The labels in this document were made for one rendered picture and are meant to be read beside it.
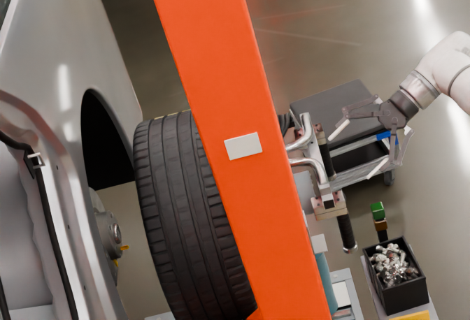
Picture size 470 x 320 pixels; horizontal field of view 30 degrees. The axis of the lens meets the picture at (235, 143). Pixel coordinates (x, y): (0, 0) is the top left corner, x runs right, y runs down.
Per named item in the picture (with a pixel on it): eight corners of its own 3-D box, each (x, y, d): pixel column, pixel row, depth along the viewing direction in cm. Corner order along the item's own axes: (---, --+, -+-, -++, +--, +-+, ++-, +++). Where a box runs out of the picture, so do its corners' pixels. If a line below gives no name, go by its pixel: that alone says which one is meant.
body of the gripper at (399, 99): (421, 112, 222) (394, 137, 222) (397, 89, 223) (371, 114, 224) (422, 109, 214) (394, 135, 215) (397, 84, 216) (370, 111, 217)
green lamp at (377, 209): (371, 212, 282) (368, 203, 279) (382, 209, 281) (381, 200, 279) (373, 221, 278) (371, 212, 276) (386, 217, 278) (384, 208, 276)
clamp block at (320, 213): (313, 210, 247) (310, 196, 244) (345, 202, 246) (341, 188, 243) (316, 222, 243) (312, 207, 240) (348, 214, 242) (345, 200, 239)
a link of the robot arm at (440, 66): (406, 61, 217) (440, 90, 209) (451, 16, 216) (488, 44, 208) (419, 80, 226) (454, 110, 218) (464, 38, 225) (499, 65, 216)
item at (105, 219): (112, 251, 291) (80, 170, 276) (135, 244, 290) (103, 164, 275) (105, 312, 262) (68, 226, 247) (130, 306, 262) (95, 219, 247)
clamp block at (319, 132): (296, 142, 274) (292, 128, 271) (324, 134, 274) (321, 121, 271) (298, 151, 270) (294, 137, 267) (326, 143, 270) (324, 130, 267)
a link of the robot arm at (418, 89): (412, 73, 224) (396, 89, 224) (413, 67, 215) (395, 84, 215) (438, 98, 222) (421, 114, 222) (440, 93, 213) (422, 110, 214)
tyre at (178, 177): (191, 383, 244) (196, 270, 307) (273, 363, 243) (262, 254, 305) (120, 170, 223) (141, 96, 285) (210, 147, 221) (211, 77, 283)
